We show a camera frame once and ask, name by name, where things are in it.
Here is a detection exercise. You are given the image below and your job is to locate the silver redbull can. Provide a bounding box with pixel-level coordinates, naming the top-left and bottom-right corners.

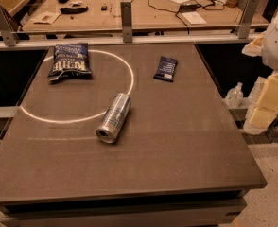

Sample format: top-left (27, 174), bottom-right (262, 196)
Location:
top-left (96, 93), bottom-right (131, 144)

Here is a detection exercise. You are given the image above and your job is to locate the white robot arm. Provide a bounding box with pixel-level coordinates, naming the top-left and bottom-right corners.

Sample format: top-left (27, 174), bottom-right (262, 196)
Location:
top-left (243, 14), bottom-right (278, 135)

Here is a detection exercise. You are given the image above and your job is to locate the dark blue snack packet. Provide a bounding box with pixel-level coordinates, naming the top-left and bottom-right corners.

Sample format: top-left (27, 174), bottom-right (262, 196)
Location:
top-left (153, 57), bottom-right (178, 82)

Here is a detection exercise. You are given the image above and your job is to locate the white circle marking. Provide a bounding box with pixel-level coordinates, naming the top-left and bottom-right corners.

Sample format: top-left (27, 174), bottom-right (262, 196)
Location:
top-left (20, 49), bottom-right (135, 124)

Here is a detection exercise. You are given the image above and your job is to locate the blue kettle chips bag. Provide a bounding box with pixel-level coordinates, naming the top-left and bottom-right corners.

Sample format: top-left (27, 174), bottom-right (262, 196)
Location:
top-left (47, 43), bottom-right (92, 81)

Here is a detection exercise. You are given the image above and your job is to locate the white paper sheet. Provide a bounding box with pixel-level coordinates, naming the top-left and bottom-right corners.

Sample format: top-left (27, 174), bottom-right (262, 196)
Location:
top-left (182, 11), bottom-right (206, 25)

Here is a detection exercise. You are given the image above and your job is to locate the black power adapter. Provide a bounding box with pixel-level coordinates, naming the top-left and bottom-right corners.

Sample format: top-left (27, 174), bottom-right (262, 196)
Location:
top-left (180, 3), bottom-right (199, 12)

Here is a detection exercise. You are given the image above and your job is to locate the wooden back desk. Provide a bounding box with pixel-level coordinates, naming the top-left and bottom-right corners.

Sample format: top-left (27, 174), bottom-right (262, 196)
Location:
top-left (21, 0), bottom-right (270, 34)

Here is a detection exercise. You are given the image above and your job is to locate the black oblong object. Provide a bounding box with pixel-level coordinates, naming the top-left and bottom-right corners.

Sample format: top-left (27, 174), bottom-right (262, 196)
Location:
top-left (60, 7), bottom-right (89, 14)

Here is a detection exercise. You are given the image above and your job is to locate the beige card on desk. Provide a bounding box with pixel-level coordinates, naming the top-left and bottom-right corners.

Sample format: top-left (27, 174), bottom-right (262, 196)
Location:
top-left (31, 11), bottom-right (60, 25)

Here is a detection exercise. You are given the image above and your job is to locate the middle metal bracket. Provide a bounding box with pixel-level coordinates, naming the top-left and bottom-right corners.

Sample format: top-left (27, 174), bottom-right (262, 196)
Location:
top-left (120, 1), bottom-right (132, 43)

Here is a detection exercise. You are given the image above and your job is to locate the metal bracket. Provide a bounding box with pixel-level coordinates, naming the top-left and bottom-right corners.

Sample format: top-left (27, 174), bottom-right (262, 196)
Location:
top-left (120, 1), bottom-right (132, 43)
top-left (0, 5), bottom-right (19, 46)
top-left (236, 0), bottom-right (259, 39)

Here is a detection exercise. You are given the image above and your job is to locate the metal rail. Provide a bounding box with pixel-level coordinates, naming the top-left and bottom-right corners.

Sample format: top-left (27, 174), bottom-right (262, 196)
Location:
top-left (0, 34), bottom-right (258, 51)

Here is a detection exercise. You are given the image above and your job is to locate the black cable on desk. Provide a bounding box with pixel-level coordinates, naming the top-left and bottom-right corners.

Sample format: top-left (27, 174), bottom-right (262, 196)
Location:
top-left (147, 0), bottom-right (226, 27)

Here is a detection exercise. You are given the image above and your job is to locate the right metal bracket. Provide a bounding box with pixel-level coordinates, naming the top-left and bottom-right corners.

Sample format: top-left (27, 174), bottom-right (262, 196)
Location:
top-left (236, 0), bottom-right (259, 39)

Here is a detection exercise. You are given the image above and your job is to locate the left metal bracket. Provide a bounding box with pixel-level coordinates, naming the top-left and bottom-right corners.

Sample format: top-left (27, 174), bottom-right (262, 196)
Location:
top-left (0, 5), bottom-right (19, 46)

